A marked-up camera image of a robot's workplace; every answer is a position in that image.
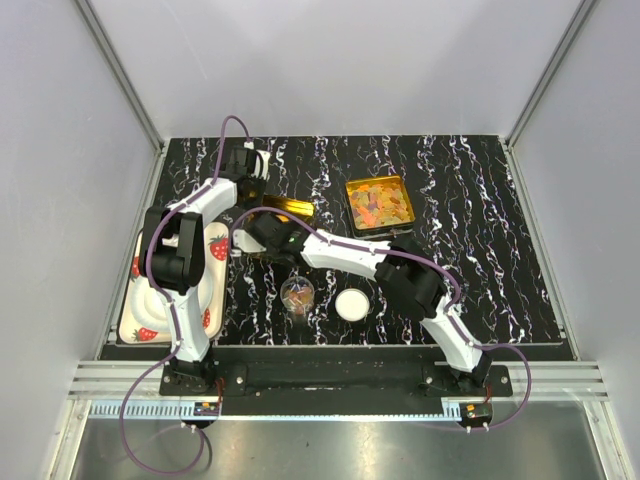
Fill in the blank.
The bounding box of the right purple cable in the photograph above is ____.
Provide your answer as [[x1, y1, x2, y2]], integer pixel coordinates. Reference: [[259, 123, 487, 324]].
[[229, 207, 532, 432]]

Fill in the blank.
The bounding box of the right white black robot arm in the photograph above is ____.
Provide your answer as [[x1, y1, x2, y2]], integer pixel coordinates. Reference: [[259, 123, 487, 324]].
[[232, 209, 492, 397]]

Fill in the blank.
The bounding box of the gold tin with lollipops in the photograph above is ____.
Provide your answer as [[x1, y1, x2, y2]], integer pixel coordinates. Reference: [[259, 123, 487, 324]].
[[239, 196, 316, 264]]

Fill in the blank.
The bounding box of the black marble pattern mat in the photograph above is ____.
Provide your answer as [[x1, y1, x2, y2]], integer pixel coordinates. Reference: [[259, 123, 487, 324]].
[[149, 134, 564, 347]]

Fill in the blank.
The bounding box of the aluminium rail base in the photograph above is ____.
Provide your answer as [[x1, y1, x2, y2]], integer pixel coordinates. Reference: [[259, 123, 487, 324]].
[[68, 361, 608, 422]]

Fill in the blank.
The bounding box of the aluminium frame post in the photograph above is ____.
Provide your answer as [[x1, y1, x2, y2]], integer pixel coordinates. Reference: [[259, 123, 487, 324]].
[[504, 0, 599, 149], [73, 0, 164, 152]]

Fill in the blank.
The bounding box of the clear plastic jar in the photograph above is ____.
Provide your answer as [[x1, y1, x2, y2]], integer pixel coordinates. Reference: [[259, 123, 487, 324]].
[[280, 276, 315, 325]]

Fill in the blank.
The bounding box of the purple cable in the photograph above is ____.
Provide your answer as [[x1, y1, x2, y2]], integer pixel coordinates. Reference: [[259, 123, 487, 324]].
[[117, 114, 254, 474], [229, 207, 532, 432]]

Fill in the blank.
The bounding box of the small clear cup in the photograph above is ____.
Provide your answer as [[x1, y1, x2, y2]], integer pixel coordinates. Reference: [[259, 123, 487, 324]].
[[162, 235, 179, 248]]

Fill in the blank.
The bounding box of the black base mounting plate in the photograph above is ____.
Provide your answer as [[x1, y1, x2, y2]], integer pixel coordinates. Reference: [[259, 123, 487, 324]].
[[99, 343, 546, 416]]

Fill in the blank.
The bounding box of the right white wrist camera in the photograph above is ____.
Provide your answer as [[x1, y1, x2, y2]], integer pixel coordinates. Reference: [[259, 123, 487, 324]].
[[230, 229, 266, 257]]

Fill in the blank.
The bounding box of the white paper plate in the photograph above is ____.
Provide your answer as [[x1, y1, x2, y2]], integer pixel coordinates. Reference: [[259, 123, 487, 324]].
[[130, 270, 213, 333]]

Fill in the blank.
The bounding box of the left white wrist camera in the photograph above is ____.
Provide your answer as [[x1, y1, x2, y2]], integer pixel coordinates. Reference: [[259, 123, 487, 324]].
[[244, 141, 271, 181]]

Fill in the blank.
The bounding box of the strawberry pattern tray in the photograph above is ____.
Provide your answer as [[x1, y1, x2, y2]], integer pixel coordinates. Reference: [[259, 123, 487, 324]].
[[117, 222, 229, 346]]

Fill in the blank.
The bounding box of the white jar lid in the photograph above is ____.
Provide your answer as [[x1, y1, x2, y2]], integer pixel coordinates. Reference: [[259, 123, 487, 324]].
[[335, 288, 370, 322]]

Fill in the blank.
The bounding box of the right aluminium frame post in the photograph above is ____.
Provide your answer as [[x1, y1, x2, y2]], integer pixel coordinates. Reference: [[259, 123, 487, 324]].
[[504, 0, 599, 149]]

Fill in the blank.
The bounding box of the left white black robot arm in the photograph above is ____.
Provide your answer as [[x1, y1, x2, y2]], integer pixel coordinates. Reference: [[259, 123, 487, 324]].
[[139, 142, 271, 396]]

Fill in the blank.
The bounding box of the gold tin with gummies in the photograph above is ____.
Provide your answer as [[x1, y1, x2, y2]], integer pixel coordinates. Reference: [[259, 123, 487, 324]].
[[345, 175, 416, 239]]

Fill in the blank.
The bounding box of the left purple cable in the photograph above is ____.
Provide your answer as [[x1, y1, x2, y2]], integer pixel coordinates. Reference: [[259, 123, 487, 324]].
[[117, 114, 254, 474]]

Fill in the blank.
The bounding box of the left aluminium frame post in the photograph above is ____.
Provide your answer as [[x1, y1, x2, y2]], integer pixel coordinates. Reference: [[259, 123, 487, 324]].
[[73, 0, 164, 152]]

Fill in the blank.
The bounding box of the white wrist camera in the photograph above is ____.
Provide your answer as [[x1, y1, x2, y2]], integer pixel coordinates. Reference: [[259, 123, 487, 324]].
[[230, 229, 266, 257], [244, 141, 271, 181]]

